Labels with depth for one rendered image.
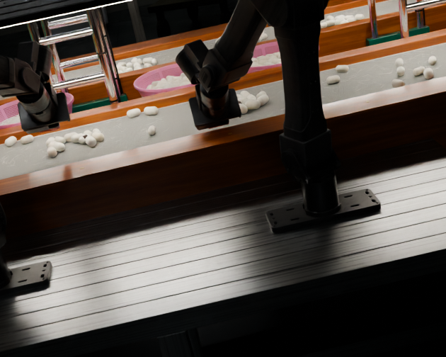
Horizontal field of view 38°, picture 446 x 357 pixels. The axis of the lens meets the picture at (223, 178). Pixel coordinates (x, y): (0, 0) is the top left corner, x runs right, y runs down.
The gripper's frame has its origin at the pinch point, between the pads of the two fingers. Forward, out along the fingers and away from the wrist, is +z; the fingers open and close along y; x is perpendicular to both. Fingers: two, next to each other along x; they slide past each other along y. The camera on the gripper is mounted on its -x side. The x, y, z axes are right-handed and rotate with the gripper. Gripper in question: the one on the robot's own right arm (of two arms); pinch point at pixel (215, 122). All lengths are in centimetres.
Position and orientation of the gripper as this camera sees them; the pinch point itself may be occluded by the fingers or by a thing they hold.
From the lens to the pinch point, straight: 147.9
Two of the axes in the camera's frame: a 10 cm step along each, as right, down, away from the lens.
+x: 2.4, 9.3, -2.9
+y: -9.7, 2.3, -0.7
